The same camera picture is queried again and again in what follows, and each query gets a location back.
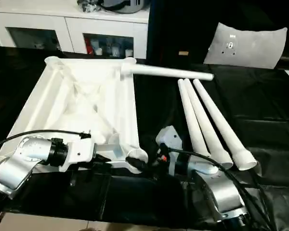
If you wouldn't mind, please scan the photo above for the white plastic table leg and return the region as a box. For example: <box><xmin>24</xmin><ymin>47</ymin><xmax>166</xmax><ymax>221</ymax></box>
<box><xmin>193</xmin><ymin>78</ymin><xmax>257</xmax><ymax>171</ymax></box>
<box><xmin>177</xmin><ymin>79</ymin><xmax>211</xmax><ymax>157</ymax></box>
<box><xmin>120</xmin><ymin>65</ymin><xmax>215</xmax><ymax>81</ymax></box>
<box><xmin>184</xmin><ymin>79</ymin><xmax>233</xmax><ymax>169</ymax></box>

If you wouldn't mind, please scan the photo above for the white plastic table top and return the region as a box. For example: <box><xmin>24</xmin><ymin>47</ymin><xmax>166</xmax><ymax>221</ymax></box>
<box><xmin>7</xmin><ymin>56</ymin><xmax>149</xmax><ymax>175</ymax></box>

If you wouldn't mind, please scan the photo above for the black work mat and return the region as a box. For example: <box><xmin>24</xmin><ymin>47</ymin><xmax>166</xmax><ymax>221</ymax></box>
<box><xmin>0</xmin><ymin>46</ymin><xmax>289</xmax><ymax>229</ymax></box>

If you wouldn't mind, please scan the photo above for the white cabinet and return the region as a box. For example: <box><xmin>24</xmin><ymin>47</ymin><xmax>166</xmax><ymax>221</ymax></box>
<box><xmin>0</xmin><ymin>0</ymin><xmax>150</xmax><ymax>59</ymax></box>

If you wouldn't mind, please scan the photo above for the tangled small items pile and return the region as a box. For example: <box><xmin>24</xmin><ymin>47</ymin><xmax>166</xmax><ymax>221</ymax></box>
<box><xmin>77</xmin><ymin>0</ymin><xmax>104</xmax><ymax>13</ymax></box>

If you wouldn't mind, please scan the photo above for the grey bag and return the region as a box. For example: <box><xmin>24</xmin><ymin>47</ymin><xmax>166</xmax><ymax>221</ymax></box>
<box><xmin>102</xmin><ymin>0</ymin><xmax>150</xmax><ymax>14</ymax></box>

